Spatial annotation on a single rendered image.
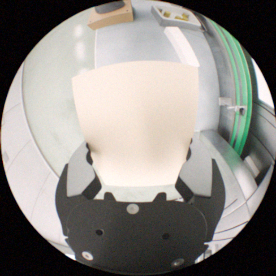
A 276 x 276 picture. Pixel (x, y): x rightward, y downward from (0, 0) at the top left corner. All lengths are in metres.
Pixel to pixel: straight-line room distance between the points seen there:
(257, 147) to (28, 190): 3.81
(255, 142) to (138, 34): 0.88
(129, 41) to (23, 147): 3.13
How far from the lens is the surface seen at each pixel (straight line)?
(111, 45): 0.53
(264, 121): 0.70
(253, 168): 0.74
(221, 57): 0.61
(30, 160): 3.20
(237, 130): 0.60
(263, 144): 0.73
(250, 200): 0.43
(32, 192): 3.26
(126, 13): 0.55
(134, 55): 0.49
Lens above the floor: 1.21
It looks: 60 degrees down
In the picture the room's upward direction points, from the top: 178 degrees counter-clockwise
